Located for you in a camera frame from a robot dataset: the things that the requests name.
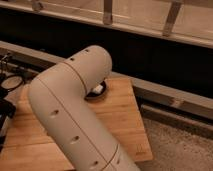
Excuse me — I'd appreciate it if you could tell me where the black device at left edge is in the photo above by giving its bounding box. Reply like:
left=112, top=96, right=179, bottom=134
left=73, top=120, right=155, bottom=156
left=0, top=99, right=16, bottom=151

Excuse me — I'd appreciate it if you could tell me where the round black white dish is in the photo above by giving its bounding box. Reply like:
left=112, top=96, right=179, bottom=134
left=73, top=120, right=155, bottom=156
left=1, top=75, right=24, bottom=91

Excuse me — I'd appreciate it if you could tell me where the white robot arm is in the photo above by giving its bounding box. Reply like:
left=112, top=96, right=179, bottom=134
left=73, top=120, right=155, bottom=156
left=28, top=45, right=140, bottom=171

